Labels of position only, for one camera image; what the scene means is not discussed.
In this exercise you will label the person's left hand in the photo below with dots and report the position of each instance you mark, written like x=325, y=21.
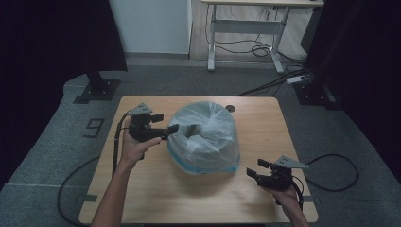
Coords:
x=134, y=151

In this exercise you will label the black curtain beside cabinet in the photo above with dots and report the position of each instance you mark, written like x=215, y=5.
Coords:
x=47, y=47

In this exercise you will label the black stand with square base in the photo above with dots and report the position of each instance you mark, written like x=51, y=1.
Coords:
x=99, y=90

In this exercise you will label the black stand with large base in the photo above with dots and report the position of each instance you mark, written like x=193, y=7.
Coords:
x=315, y=91

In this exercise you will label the person's right hand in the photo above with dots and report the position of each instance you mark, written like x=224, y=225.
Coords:
x=290, y=198

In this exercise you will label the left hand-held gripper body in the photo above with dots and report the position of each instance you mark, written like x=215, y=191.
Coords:
x=142, y=130

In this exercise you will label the light desk grey metal legs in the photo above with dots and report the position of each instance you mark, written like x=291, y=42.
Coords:
x=249, y=26

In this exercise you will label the white cabinet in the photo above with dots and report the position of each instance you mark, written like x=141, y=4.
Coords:
x=151, y=25

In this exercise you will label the white power strip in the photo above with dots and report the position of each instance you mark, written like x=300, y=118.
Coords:
x=296, y=79

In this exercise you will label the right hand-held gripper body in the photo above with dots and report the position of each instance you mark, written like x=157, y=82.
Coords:
x=280, y=179

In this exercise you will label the white plastic bag blue strip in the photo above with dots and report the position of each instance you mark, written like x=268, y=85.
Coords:
x=208, y=142

